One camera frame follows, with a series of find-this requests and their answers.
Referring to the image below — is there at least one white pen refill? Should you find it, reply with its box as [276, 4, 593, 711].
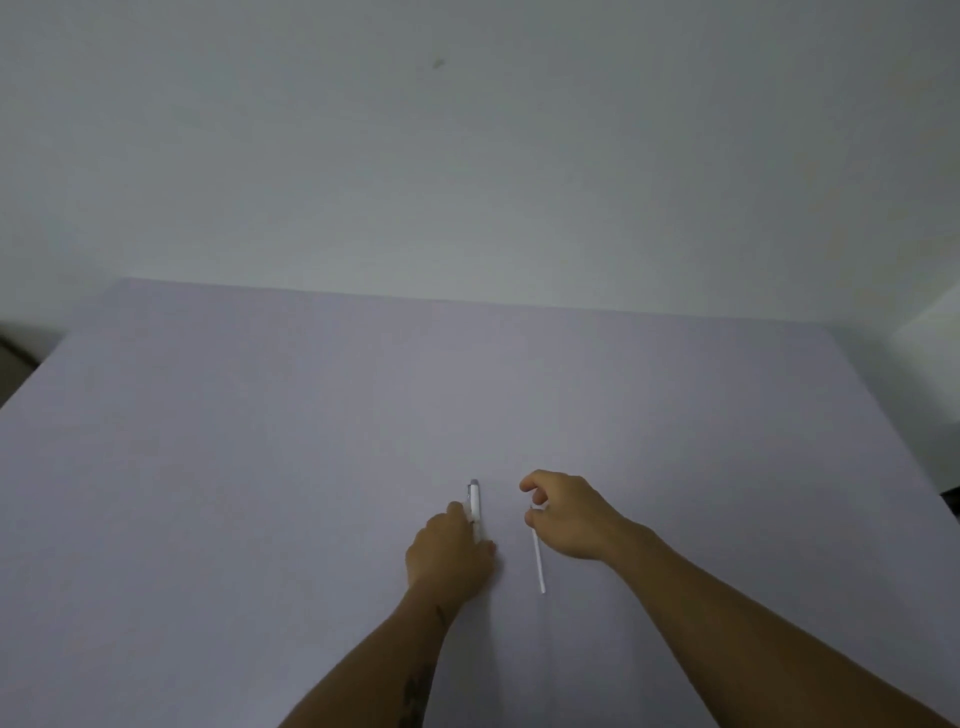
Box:
[529, 504, 547, 595]

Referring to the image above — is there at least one person's right hand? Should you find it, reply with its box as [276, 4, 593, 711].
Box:
[519, 470, 639, 564]

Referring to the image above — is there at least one person's right forearm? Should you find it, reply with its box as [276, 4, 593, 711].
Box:
[603, 521, 957, 728]

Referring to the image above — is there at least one person's left forearm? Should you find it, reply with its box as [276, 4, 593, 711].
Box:
[279, 581, 470, 728]

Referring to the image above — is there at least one person's left hand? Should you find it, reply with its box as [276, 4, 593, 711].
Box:
[405, 501, 498, 603]

